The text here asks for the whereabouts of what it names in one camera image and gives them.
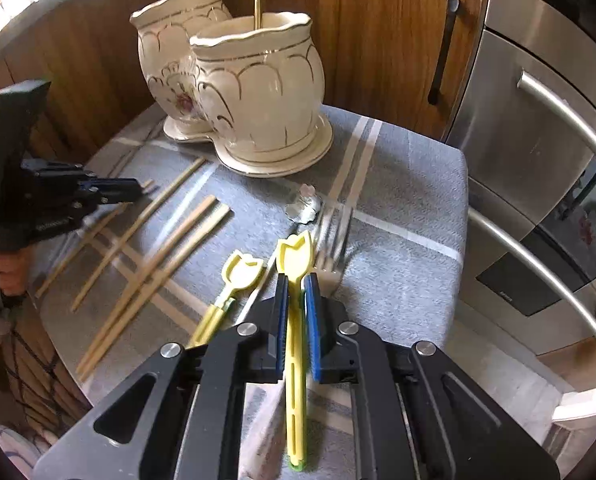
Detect black cabinet handle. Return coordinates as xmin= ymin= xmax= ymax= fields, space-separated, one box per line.
xmin=427 ymin=0 xmax=461 ymax=107

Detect curved steel appliance handle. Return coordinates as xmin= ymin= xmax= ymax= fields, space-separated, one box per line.
xmin=517 ymin=71 xmax=596 ymax=176
xmin=465 ymin=207 xmax=596 ymax=341

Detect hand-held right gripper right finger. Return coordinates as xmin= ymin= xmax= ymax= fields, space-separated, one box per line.
xmin=302 ymin=274 xmax=561 ymax=480

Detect person's plaid pants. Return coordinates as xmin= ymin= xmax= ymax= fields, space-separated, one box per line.
xmin=0 ymin=305 xmax=93 ymax=461

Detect stainless steel appliance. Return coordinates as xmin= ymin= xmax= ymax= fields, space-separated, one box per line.
xmin=440 ymin=0 xmax=596 ymax=361

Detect wooden cabinet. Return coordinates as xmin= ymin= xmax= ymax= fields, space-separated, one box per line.
xmin=0 ymin=0 xmax=494 ymax=161

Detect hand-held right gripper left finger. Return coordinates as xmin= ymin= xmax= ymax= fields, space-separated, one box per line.
xmin=32 ymin=274 xmax=290 ymax=480

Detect grey plaid tablecloth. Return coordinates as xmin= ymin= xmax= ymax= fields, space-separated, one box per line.
xmin=25 ymin=102 xmax=471 ymax=480

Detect thin silver utensil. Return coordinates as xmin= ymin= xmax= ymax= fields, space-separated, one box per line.
xmin=234 ymin=222 xmax=301 ymax=325

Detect person's left hand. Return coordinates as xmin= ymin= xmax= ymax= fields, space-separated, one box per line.
xmin=0 ymin=239 xmax=35 ymax=298

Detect yellow tulip plastic utensil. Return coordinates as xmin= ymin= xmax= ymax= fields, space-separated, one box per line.
xmin=276 ymin=231 xmax=313 ymax=471
xmin=185 ymin=251 xmax=266 ymax=348

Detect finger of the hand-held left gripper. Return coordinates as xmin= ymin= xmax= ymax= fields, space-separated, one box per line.
xmin=75 ymin=177 xmax=145 ymax=208

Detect wooden chopstick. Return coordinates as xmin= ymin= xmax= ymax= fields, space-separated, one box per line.
xmin=34 ymin=179 xmax=155 ymax=298
xmin=53 ymin=187 xmax=158 ymax=281
xmin=71 ymin=157 xmax=206 ymax=312
xmin=76 ymin=196 xmax=218 ymax=371
xmin=78 ymin=205 xmax=232 ymax=382

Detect cream floral ceramic utensil holder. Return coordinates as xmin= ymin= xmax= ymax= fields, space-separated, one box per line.
xmin=129 ymin=0 xmax=326 ymax=163

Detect cream ceramic holder tray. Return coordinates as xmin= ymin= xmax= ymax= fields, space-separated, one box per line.
xmin=163 ymin=110 xmax=334 ymax=179

